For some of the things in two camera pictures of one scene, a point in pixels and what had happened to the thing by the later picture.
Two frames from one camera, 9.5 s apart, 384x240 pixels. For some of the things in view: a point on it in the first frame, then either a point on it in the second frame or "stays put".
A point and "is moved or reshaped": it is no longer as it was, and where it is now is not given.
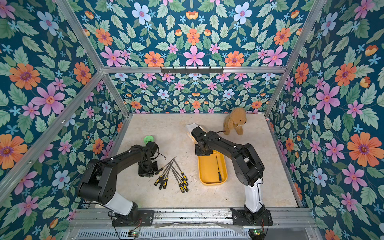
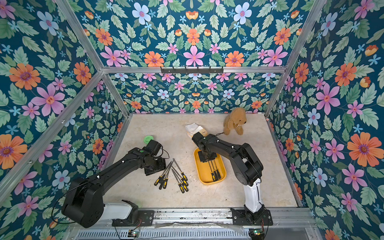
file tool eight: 182,183 stays put
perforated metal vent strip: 165,234 stays put
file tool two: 156,173 is moved or reshaped
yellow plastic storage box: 208,169 stays put
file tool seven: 182,179 stays put
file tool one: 219,173 is moved or reshaped
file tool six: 183,174 stays put
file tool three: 158,180 → 212,173
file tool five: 166,181 stays put
